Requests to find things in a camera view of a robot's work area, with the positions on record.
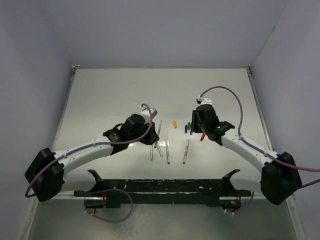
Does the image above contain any blue pen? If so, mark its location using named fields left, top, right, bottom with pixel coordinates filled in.
left=154, top=120, right=163, bottom=149

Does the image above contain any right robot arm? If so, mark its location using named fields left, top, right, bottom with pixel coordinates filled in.
left=191, top=104, right=302, bottom=205

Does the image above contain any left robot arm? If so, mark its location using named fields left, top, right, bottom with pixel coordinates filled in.
left=24, top=113, right=159, bottom=202

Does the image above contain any yellow pen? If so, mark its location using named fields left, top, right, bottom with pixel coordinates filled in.
left=156, top=143, right=163, bottom=158

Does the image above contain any red pen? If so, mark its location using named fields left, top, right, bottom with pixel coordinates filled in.
left=182, top=139, right=190, bottom=165

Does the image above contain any purple pen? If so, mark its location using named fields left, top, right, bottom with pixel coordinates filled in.
left=165, top=139, right=171, bottom=165

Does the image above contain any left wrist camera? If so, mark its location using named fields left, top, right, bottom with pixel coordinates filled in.
left=139, top=106, right=158, bottom=123

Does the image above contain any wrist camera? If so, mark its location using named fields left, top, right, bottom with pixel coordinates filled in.
left=196, top=96, right=213, bottom=105
left=139, top=106, right=158, bottom=123

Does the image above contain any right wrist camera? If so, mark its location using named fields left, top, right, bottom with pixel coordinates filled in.
left=196, top=96, right=213, bottom=105

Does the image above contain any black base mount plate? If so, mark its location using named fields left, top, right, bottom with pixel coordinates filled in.
left=74, top=179, right=251, bottom=209

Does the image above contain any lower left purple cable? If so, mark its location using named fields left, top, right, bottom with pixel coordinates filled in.
left=83, top=187, right=134, bottom=223

